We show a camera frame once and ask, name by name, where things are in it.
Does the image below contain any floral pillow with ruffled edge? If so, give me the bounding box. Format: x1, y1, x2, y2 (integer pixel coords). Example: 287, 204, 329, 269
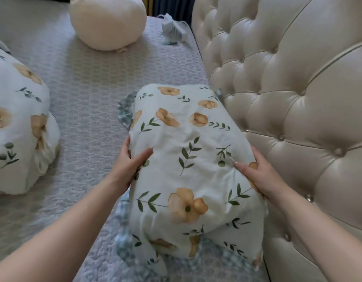
115, 83, 268, 278

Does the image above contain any person's left forearm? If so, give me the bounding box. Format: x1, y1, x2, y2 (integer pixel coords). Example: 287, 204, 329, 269
0, 172, 129, 282

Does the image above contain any floral white duvet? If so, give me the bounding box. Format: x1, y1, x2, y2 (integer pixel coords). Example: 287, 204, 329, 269
0, 32, 61, 198

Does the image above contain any grey quilted bed cover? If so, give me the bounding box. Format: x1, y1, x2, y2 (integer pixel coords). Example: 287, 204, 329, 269
0, 0, 270, 282

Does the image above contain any dark blue curtain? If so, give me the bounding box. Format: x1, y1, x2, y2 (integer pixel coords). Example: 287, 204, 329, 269
153, 0, 197, 25

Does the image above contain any cream round cushion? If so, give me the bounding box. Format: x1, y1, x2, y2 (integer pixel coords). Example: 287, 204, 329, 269
67, 0, 147, 52

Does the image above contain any person's right hand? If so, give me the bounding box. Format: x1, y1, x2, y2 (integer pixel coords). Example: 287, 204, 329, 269
234, 145, 285, 200

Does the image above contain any cream tufted leather headboard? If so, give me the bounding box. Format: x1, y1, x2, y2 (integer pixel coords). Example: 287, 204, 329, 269
192, 0, 362, 282

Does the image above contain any person's right forearm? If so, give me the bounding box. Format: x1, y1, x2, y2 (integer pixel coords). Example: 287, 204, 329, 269
266, 185, 362, 282

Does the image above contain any person's left hand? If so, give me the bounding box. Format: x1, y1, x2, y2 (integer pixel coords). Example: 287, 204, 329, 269
111, 135, 154, 189

